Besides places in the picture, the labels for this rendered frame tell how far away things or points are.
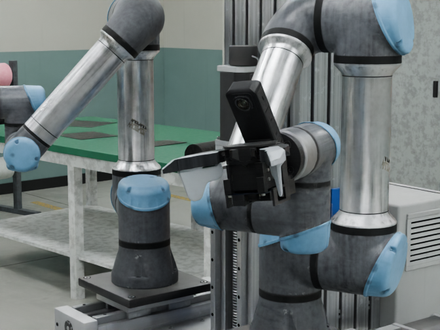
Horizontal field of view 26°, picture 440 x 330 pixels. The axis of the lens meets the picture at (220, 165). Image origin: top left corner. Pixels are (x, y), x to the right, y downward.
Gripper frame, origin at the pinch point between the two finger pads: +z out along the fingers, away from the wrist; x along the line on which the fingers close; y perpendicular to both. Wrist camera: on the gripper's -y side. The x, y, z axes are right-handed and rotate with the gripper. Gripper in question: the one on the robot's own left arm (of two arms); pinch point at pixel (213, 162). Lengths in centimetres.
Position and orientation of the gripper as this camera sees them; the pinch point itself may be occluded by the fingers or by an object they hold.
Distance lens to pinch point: 115.7
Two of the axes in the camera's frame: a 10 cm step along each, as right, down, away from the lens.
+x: -8.8, 0.6, 4.6
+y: 1.2, 9.9, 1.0
